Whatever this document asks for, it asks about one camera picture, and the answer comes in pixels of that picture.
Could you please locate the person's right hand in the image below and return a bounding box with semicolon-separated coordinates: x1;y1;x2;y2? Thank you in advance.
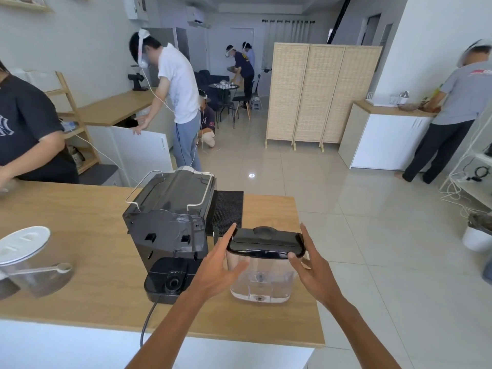
288;223;343;309

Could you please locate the person's left hand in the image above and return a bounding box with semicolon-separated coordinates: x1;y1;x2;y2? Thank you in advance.
189;223;251;301

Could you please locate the clear plastic water tank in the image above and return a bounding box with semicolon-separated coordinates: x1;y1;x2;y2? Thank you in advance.
227;250;297;304

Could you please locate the black water tank lid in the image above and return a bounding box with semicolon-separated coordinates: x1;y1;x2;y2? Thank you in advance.
225;226;307;260

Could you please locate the person's right forearm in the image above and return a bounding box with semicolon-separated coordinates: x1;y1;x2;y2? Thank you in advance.
320;297;405;369

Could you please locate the person's left forearm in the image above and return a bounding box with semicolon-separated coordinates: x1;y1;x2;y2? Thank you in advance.
125;289;211;369

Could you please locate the black rubber mat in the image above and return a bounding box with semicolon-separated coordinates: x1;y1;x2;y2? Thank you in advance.
211;190;244;237

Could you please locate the black coffee machine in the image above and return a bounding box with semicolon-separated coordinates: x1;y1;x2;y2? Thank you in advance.
122;166;218;305

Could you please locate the white cabinet with wooden top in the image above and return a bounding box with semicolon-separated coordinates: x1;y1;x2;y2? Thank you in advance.
338;100;437;170

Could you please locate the wooden counter with white panels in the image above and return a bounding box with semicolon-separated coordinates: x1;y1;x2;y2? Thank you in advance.
74;90;174;187

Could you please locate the black chair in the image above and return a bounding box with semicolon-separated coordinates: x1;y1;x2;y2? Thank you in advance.
232;75;261;122

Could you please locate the woven folding screen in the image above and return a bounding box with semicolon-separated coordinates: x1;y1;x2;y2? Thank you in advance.
265;42;383;153

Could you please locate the round black table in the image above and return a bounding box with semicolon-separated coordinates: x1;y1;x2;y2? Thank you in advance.
208;83;240;129

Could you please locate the white bucket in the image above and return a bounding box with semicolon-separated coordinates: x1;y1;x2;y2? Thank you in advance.
462;213;492;253

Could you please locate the white dish rack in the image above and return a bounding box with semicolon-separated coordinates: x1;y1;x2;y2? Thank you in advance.
364;91;409;107

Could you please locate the dark sofa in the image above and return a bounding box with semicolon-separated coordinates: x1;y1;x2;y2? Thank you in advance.
193;70;232;110

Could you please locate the clear plastic scoop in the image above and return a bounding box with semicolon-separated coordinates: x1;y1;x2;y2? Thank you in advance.
7;263;73;276

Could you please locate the clear jar with white lid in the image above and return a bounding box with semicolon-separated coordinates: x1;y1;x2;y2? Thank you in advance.
0;226;74;301

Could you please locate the white metal rack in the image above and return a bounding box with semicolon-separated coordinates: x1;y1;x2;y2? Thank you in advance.
439;111;492;212

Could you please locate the black coffee grinder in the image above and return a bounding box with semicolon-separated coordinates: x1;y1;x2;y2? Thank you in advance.
128;72;149;92

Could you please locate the wooden ladder shelf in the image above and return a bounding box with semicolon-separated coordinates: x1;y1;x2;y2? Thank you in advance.
22;70;101;176

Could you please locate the white curtain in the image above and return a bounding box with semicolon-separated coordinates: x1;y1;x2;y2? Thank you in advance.
262;19;316;73

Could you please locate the grey refrigerator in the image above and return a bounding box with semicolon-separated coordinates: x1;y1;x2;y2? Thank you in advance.
145;27;191;89

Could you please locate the white headset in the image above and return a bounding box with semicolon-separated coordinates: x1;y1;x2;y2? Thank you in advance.
137;28;151;68

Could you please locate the white air conditioner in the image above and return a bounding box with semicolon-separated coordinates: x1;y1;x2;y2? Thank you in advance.
186;6;211;29

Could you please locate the black power cable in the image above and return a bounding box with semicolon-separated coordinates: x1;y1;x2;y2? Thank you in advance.
140;295;161;349

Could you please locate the white cable bundle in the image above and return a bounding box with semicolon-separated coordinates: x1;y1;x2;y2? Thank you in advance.
441;180;479;217

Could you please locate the wooden wall shelf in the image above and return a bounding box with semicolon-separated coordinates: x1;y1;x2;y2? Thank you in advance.
0;0;55;13

